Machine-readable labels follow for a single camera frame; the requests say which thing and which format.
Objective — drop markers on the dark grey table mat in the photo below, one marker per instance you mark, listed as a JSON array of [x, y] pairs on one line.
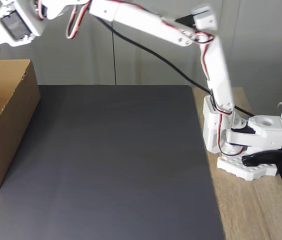
[[106, 162]]

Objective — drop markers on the brown cardboard box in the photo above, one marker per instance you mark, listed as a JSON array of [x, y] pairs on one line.
[[18, 125]]

